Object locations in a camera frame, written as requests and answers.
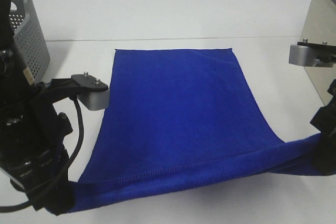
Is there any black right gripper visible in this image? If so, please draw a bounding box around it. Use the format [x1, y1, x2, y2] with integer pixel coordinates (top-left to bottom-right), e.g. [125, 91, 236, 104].
[310, 80, 335, 176]

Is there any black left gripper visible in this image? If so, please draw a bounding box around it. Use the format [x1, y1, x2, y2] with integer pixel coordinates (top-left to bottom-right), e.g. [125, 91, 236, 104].
[1, 77, 75, 215]

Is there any blue microfibre towel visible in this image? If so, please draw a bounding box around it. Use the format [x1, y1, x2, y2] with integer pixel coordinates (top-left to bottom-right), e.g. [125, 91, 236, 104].
[70, 48, 320, 212]

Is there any beige fabric storage box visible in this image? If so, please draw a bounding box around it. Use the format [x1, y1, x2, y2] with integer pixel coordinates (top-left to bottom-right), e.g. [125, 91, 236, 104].
[301, 0, 335, 105]

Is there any grey perforated plastic basket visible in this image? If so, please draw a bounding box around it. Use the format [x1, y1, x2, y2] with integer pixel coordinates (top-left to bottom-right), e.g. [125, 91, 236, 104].
[9, 0, 50, 82]

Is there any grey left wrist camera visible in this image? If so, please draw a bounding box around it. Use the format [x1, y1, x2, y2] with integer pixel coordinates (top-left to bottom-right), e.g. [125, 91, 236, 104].
[71, 72, 110, 111]

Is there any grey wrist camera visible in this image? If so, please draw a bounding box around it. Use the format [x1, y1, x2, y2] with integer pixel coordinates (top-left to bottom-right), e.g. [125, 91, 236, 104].
[71, 72, 110, 111]
[289, 39, 335, 68]

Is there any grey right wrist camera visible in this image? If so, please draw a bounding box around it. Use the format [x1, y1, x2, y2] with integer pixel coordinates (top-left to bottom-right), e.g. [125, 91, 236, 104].
[289, 39, 335, 68]

